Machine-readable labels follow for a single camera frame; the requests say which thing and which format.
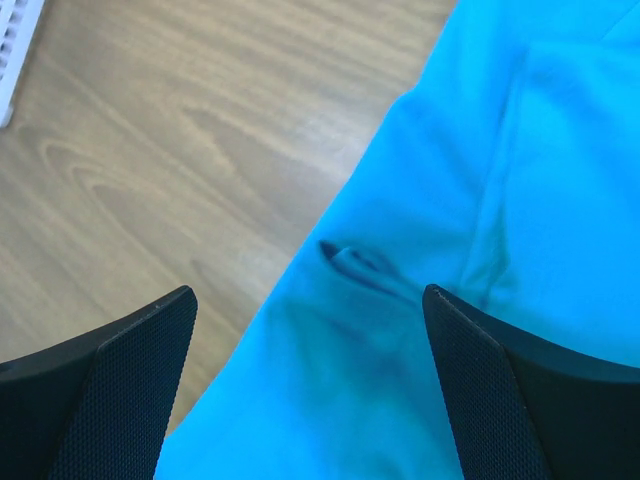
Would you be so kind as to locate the teal polo shirt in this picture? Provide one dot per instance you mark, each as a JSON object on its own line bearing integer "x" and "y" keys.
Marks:
{"x": 509, "y": 175}

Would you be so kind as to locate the white plastic laundry basket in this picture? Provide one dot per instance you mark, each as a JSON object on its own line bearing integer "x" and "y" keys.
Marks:
{"x": 19, "y": 21}

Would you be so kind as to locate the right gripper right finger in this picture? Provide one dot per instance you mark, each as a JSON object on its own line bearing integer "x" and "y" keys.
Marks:
{"x": 521, "y": 407}

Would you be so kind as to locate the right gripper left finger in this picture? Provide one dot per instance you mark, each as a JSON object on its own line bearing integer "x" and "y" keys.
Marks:
{"x": 97, "y": 406}

